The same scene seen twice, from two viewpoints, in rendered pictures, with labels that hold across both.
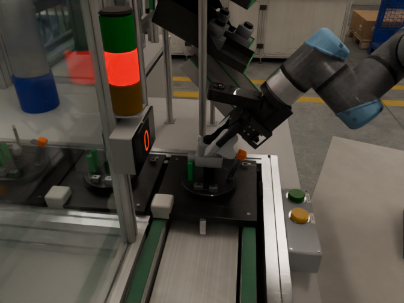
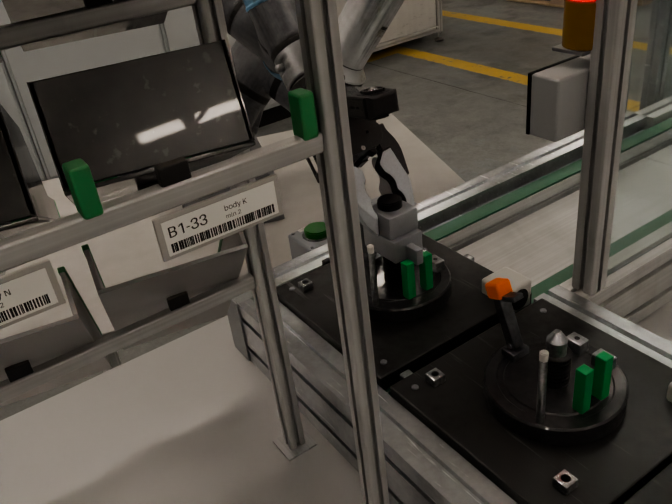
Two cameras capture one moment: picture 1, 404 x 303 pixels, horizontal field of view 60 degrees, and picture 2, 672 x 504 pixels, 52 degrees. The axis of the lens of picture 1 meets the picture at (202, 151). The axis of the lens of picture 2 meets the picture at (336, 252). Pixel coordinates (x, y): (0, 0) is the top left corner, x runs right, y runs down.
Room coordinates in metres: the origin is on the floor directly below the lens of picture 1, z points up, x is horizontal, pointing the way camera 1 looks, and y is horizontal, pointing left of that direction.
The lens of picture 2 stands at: (1.20, 0.52, 1.48)
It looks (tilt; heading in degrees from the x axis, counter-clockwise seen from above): 31 degrees down; 232
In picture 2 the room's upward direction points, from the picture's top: 7 degrees counter-clockwise
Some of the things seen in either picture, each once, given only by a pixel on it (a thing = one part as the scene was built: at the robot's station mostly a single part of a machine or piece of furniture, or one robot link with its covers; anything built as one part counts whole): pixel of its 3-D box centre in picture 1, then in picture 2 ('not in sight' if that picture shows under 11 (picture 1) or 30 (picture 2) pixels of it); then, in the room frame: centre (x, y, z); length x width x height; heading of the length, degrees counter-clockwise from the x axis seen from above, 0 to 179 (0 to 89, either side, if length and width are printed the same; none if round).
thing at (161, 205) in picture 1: (162, 206); (506, 291); (0.61, 0.09, 0.97); 0.05 x 0.05 x 0.04; 83
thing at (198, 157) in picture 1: (205, 149); (396, 226); (0.70, -0.01, 1.07); 0.08 x 0.04 x 0.07; 83
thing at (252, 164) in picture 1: (208, 186); (397, 296); (0.70, -0.02, 0.96); 0.24 x 0.24 x 0.02; 83
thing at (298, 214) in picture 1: (299, 216); not in sight; (0.59, -0.22, 0.96); 0.04 x 0.04 x 0.02
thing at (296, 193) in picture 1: (296, 196); (317, 233); (0.66, -0.23, 0.96); 0.04 x 0.04 x 0.02
